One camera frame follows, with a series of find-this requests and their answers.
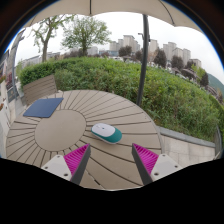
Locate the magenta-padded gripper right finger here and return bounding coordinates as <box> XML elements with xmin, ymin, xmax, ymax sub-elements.
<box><xmin>131</xmin><ymin>143</ymin><xmax>184</xmax><ymax>186</ymax></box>

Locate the thin sparse-leaved tree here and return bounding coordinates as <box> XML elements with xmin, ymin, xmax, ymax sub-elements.
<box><xmin>31</xmin><ymin>14</ymin><xmax>76</xmax><ymax>64</ymax></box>

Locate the slatted beige outdoor chair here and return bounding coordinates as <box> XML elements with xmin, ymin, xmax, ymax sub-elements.
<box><xmin>21</xmin><ymin>74</ymin><xmax>59</xmax><ymax>106</ymax></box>

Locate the beige parasol with dark pole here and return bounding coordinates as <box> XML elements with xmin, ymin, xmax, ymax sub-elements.
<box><xmin>23</xmin><ymin>0</ymin><xmax>204</xmax><ymax>108</ymax></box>

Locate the group of apartment buildings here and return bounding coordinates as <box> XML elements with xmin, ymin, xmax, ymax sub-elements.
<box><xmin>109</xmin><ymin>34</ymin><xmax>203</xmax><ymax>69</ymax></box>

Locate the dark blue mouse pad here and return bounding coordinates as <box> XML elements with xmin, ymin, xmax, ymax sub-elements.
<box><xmin>22</xmin><ymin>97</ymin><xmax>65</xmax><ymax>119</ymax></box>

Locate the white and teal computer mouse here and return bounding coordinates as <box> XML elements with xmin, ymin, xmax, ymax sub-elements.
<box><xmin>90</xmin><ymin>122</ymin><xmax>123</xmax><ymax>145</ymax></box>

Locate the round leafy green tree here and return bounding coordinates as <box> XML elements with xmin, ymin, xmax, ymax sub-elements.
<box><xmin>61</xmin><ymin>15</ymin><xmax>113</xmax><ymax>58</ymax></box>

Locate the green hedge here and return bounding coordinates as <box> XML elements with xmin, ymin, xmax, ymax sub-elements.
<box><xmin>18</xmin><ymin>56</ymin><xmax>224</xmax><ymax>143</ymax></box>

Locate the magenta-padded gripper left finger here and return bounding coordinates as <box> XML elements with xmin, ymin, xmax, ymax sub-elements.
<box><xmin>41</xmin><ymin>143</ymin><xmax>92</xmax><ymax>186</ymax></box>

